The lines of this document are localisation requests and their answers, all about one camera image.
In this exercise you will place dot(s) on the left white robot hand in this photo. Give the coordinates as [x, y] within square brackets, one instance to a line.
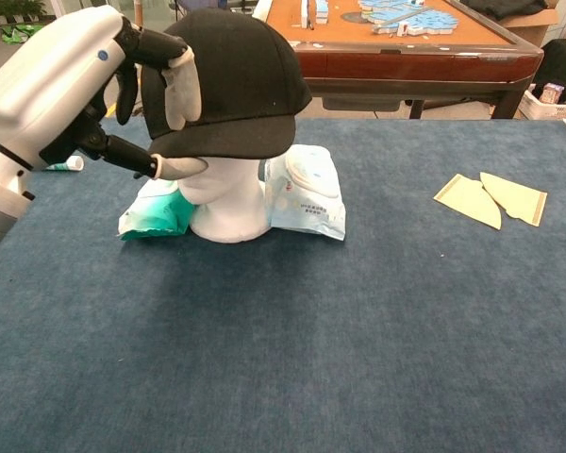
[42, 85]

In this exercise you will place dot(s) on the black baseball cap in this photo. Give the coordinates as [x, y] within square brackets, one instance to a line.
[245, 80]

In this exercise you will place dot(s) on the white foam mannequin head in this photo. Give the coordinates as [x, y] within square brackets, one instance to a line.
[226, 198]

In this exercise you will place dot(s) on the green bag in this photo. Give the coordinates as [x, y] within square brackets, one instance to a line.
[21, 34]

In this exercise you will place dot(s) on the white green glue stick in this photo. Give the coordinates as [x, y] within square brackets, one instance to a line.
[71, 163]

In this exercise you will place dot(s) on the wooden pole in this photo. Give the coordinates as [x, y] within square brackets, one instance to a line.
[139, 11]

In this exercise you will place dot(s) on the green wet wipes pack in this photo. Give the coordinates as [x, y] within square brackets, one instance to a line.
[155, 214]

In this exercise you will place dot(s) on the light blue wet wipes pack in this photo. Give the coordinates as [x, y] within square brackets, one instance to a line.
[311, 198]

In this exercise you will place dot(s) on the blue carpet table mat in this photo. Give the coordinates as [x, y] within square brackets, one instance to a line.
[283, 340]

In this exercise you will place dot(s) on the brown mahjong table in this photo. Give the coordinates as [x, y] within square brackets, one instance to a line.
[405, 66]

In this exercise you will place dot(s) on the blue mahjong tile cluster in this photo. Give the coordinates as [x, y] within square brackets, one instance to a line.
[405, 16]

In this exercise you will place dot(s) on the tan paper piece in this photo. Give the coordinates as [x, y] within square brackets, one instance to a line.
[469, 200]
[519, 196]

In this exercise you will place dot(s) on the open cardboard carton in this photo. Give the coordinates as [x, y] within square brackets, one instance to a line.
[528, 26]

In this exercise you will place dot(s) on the white plastic basket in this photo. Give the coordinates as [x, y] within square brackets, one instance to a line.
[556, 111]

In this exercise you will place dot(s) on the black bag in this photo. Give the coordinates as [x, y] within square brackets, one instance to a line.
[563, 61]

